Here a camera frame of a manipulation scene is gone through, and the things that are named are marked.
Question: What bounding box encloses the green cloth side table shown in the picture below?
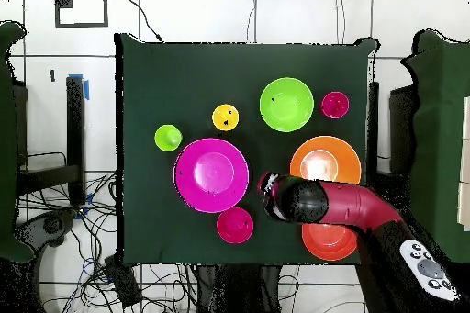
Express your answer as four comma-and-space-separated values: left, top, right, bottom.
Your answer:
0, 20, 35, 264
401, 29, 470, 264

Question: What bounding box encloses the large pink bowl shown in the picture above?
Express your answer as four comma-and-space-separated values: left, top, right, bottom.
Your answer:
173, 137, 252, 214

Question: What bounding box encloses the black metal frame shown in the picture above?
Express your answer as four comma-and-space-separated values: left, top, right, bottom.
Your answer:
367, 81, 418, 182
14, 73, 87, 207

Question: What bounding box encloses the black chair base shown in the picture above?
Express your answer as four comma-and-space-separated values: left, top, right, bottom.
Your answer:
16, 207, 78, 255

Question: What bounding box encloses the lime green bowl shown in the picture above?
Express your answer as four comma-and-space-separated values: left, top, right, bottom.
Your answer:
259, 76, 315, 133

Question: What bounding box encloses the lime green cup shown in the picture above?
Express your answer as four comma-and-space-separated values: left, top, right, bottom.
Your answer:
153, 124, 184, 153

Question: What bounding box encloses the small red-pink bowl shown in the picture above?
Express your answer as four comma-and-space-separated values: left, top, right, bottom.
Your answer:
216, 207, 255, 245

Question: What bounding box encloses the large orange bowl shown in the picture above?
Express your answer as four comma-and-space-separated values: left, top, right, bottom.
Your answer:
289, 135, 363, 186

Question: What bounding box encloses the dark green tablecloth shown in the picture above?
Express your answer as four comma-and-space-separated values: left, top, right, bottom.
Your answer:
114, 32, 379, 267

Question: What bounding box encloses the red-pink cup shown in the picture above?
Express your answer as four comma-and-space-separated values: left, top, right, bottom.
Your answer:
320, 91, 351, 120

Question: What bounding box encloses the blue tape strip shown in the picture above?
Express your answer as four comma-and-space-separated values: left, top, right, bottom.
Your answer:
68, 73, 90, 101

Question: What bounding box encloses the black floor box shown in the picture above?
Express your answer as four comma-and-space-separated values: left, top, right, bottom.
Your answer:
103, 253, 143, 308

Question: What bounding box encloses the black cable with plug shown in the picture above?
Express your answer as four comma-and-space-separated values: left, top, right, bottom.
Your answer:
122, 0, 164, 43

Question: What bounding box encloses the tangle of cables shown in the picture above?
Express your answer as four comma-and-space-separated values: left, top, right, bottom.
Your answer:
16, 151, 199, 313

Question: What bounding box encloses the thin grey cable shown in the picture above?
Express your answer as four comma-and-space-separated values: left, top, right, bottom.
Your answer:
334, 0, 346, 45

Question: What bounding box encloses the red-orange bowl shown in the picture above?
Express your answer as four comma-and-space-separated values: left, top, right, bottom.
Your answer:
301, 221, 360, 262

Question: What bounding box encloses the yellow cup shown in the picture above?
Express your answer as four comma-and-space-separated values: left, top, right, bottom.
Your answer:
211, 103, 241, 132

